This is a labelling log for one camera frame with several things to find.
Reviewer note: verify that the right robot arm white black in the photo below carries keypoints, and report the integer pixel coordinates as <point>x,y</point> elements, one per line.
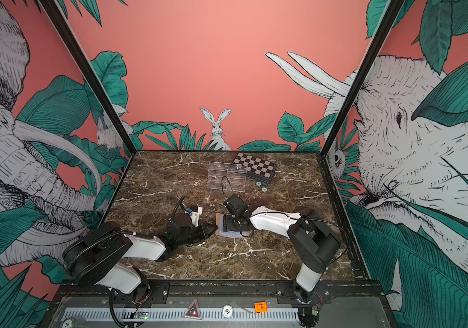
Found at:
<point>313,240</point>

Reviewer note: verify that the folded checkered chess board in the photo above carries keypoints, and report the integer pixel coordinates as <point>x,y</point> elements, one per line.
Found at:
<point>257,168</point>

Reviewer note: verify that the credit card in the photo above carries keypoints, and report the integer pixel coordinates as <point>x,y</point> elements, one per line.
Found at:
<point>233,234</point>

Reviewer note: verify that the white round button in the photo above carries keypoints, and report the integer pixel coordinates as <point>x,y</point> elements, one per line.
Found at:
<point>227,311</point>

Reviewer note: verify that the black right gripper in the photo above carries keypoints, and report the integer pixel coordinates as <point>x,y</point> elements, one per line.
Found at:
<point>228,223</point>

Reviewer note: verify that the orange tag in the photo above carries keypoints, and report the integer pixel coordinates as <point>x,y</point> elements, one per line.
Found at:
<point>260,307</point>

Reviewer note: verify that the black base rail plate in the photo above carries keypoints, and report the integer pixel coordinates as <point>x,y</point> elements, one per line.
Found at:
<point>282,291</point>

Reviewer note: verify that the red warning triangle sticker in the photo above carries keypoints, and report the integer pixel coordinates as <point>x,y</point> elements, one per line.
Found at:
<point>193,311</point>

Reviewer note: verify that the left black frame post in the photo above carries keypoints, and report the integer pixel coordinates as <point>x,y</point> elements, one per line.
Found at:
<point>56,16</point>

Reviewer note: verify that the clear acrylic organizer box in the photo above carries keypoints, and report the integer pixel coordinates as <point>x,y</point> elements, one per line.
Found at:
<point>223,176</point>

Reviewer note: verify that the right black frame post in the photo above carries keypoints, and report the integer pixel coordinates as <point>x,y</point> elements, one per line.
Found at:
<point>385,25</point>

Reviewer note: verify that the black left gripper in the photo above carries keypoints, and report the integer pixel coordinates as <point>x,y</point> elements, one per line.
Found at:
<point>204,229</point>

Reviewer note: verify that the black frame post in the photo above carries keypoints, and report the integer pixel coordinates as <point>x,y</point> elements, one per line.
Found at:
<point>56,16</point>
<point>385,25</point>

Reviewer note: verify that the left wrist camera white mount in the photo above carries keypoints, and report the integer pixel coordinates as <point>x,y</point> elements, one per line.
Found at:
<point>195,212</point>

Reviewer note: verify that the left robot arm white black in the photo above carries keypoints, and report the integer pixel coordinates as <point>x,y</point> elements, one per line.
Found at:
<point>95,259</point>

